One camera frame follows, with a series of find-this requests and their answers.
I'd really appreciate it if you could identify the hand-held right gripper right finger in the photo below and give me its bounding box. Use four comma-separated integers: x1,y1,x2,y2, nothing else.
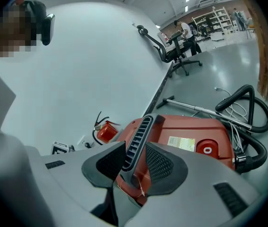
145,142,189,197

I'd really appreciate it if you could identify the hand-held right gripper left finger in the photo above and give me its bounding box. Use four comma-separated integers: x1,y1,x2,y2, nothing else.
81,140,127,189

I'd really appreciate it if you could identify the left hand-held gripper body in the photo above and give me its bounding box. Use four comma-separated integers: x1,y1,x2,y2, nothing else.
50,140,75,156

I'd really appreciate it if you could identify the red vacuum cleaner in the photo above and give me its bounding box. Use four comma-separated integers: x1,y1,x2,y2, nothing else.
114,113,237,207

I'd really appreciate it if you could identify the metal vacuum wand tube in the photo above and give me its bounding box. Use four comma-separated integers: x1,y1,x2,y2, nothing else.
156,95,253,130

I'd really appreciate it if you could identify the red fire extinguisher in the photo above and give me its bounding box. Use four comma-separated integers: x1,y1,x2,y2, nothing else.
92,111,121,146

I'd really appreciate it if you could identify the person's grey shirt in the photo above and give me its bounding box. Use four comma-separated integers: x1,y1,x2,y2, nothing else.
0,51,54,227

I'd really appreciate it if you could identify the black baseboard strip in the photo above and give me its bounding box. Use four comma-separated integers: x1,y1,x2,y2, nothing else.
145,62,175,118

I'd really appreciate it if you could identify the black office chair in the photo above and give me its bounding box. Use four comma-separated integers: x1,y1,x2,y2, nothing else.
137,25,203,78

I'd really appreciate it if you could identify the person's head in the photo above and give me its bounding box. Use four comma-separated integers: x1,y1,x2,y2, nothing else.
0,5,38,59

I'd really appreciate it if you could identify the white shelving unit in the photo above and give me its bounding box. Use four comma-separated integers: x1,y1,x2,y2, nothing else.
191,7,234,37

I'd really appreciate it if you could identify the brown wooden pillar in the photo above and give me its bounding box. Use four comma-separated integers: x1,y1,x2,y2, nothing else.
235,0,268,101

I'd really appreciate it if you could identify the white wall outlet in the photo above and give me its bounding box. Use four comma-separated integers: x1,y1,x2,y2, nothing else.
77,135,95,151

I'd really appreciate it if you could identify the white cable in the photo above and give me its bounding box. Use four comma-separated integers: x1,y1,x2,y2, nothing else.
215,86,249,152

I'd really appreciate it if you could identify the black vacuum hose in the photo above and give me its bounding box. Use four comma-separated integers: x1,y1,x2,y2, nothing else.
215,84,268,175

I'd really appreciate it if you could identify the black head-worn camera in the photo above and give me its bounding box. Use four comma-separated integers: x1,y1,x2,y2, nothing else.
12,0,56,46

